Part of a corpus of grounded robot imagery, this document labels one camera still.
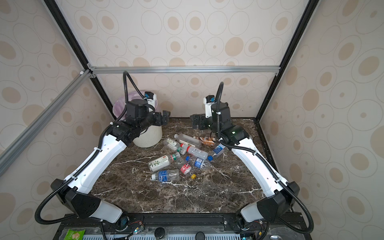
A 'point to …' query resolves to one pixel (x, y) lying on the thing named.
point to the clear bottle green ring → (174, 145)
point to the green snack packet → (74, 235)
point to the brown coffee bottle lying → (208, 142)
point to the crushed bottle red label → (185, 168)
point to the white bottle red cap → (195, 151)
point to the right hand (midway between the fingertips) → (200, 115)
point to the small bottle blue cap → (197, 162)
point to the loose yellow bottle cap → (193, 176)
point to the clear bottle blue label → (170, 175)
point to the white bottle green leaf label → (158, 163)
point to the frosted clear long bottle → (188, 140)
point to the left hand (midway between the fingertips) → (166, 109)
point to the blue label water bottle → (217, 151)
